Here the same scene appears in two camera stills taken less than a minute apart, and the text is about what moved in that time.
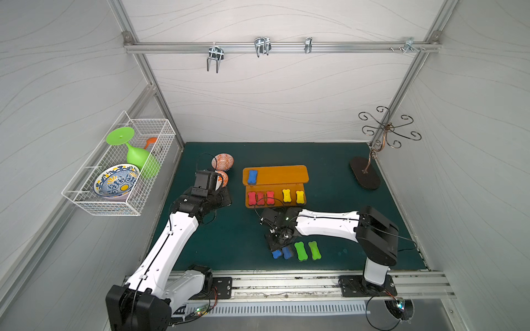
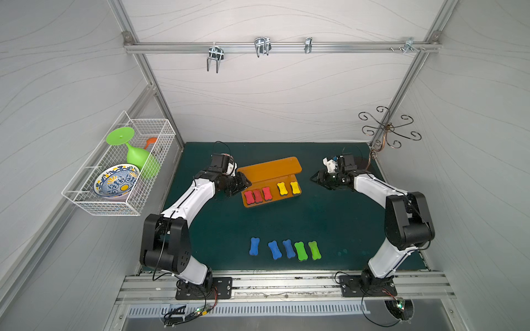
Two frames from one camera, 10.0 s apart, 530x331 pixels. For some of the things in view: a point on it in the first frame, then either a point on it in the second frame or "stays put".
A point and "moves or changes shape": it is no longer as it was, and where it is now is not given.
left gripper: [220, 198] → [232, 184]
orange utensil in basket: [150, 141] stays put
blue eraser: [287, 252] stays put
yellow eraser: [300, 196] → [295, 187]
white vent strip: [320, 309] stays put
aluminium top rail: [281, 46] stays put
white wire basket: [118, 176] stays put
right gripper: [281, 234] → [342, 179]
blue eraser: [276, 254] stays put
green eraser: [315, 250] stays put
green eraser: [301, 252] stays put
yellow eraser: [286, 195] → [282, 188]
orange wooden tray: [275, 186] moves or changes shape
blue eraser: [252, 176] → [254, 246]
